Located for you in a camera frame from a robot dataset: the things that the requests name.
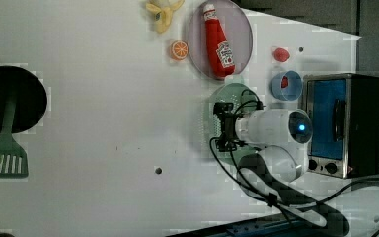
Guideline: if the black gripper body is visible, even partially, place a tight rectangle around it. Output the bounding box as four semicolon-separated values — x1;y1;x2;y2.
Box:
213;102;246;152

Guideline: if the mint green plastic strainer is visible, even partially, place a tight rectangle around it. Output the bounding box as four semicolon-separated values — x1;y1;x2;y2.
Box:
202;82;263;164

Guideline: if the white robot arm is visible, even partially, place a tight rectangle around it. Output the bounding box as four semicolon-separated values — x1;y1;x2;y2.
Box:
209;101;350;237

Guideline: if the red strawberry toy in bowl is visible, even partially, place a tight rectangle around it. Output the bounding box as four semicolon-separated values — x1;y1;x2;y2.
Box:
280;76;289;88

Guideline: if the blue plastic bowl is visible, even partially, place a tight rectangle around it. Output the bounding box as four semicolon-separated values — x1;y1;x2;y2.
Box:
271;71;303;101

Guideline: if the red ketchup bottle toy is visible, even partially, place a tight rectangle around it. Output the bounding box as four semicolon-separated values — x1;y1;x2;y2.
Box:
203;3;235;78

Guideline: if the red strawberry toy on table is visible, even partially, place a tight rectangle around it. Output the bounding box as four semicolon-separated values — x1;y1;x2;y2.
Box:
272;47;290;62

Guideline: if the orange slice toy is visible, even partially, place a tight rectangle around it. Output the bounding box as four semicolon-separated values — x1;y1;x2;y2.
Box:
170;40;189;61

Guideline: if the grey round plate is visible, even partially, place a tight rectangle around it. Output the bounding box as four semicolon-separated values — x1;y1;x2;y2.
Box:
187;0;253;80

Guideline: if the silver black toaster oven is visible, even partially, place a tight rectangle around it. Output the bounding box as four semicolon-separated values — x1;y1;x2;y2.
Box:
299;73;379;179

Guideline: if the yellow banana toy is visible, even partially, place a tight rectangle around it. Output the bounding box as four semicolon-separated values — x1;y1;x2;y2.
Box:
145;0;185;34

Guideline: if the green slotted spatula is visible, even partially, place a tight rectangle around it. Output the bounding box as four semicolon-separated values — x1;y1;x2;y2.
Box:
0;98;29;179

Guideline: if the black frying pan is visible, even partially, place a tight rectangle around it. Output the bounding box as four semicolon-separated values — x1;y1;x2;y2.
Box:
0;66;47;133

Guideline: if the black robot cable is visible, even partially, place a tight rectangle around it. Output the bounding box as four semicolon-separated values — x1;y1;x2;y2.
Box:
208;88;379;237

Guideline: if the blue metal frame rail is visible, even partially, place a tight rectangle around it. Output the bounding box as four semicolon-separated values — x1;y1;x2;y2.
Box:
168;214;315;237

